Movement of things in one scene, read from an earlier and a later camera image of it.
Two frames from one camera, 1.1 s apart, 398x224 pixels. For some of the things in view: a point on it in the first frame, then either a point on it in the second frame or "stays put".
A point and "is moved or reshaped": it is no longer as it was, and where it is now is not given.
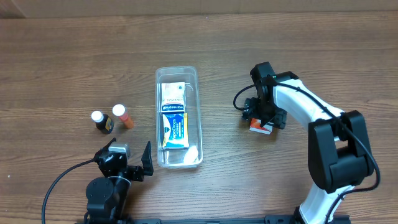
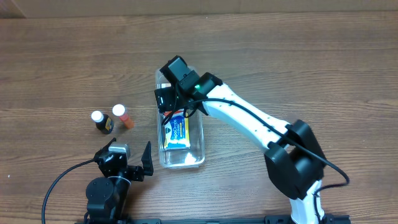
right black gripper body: [268, 116] to [166, 99]
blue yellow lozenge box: [175, 135] stays put
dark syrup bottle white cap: [103, 122] stays put
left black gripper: [130, 170] stays put
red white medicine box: [255, 126] is moved or reshaped
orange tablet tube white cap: [119, 110] stays put
